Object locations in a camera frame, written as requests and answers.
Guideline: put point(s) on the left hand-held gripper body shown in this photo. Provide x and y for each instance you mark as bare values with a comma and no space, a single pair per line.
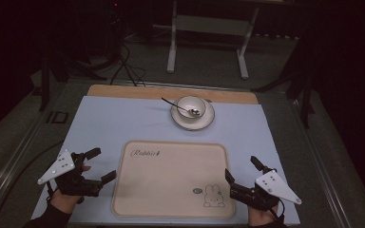
72,183

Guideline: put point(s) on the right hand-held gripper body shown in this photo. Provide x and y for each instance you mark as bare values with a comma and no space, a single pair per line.
266,190

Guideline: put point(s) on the person's left hand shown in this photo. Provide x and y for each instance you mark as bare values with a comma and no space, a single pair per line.
63,202

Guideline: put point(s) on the person's right hand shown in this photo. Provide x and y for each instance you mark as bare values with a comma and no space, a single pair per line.
259,218

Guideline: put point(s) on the light blue table mat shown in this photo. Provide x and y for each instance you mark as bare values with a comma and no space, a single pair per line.
107,126

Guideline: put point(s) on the black floor outlet box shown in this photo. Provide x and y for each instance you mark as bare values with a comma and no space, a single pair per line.
49,117

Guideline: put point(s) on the beige rabbit print placemat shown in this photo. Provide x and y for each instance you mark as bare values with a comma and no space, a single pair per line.
171,180

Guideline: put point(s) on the white saucer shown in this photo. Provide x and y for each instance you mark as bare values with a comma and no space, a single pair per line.
202,122

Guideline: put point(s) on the metal spoon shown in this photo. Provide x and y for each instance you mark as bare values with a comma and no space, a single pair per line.
195,111

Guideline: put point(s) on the wooden table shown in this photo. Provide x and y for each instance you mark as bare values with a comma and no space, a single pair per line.
139,92

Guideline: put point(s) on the black stand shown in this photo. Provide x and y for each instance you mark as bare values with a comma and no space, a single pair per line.
305,95
45,88

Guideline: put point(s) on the white bowl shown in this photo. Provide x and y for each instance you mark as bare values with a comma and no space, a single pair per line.
190,103

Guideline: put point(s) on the white metal stand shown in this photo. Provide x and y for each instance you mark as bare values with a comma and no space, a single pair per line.
171,47

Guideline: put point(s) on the metal floor rail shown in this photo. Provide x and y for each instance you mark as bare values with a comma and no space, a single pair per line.
9,164
323,177

